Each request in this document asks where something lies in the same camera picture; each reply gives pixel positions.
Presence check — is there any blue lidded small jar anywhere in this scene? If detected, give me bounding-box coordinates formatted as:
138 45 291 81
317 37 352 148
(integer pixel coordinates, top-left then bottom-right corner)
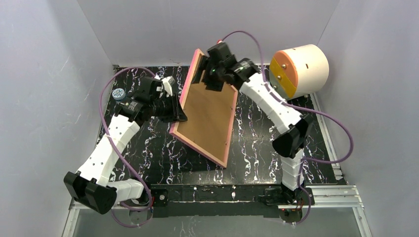
111 88 126 101

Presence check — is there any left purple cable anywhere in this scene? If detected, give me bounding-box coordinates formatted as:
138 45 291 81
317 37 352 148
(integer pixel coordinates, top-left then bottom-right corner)
99 67 158 229

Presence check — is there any pink wooden picture frame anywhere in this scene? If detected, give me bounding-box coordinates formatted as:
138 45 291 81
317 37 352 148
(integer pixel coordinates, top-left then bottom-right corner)
169 48 239 169

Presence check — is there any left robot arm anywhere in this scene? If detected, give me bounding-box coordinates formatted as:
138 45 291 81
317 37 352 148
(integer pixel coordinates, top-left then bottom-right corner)
63 76 187 214

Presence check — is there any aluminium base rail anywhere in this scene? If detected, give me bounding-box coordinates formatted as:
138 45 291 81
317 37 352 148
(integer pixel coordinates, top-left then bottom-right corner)
63 184 372 237

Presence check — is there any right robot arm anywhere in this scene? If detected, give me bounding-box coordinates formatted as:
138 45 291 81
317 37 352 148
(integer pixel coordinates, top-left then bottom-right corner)
192 41 313 205

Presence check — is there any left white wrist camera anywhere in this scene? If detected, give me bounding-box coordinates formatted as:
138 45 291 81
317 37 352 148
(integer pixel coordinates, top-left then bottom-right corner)
154 75 175 98

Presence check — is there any white cylindrical drawer unit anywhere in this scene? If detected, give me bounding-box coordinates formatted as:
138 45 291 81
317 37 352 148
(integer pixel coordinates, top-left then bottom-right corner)
269 44 329 100

